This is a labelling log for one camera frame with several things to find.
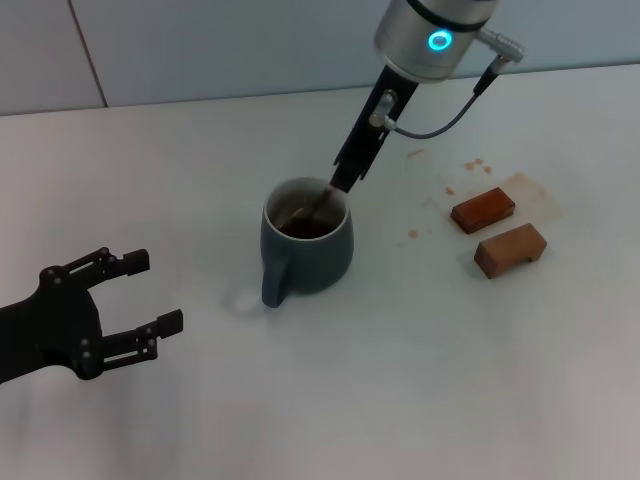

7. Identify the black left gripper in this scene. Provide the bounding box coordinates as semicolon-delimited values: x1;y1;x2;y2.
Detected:
0;247;185;386

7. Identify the light notched wooden block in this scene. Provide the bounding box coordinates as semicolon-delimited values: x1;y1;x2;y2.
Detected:
473;222;548;280

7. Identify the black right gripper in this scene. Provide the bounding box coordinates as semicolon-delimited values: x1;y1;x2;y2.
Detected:
327;63;421;196

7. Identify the grey right gripper cable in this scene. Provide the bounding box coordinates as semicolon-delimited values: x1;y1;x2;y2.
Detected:
382;27;527;139

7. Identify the pink handled metal spoon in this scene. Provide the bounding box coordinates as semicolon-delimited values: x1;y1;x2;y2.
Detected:
287;183;342;227

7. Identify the dark brown coffee liquid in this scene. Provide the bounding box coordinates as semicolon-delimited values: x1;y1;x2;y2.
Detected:
278;209;346;242

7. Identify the reddish flat wooden block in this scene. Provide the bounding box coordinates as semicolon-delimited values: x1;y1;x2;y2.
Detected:
449;186;517;237

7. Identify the grey ceramic cup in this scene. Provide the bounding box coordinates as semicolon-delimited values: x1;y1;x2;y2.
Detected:
259;176;356;309

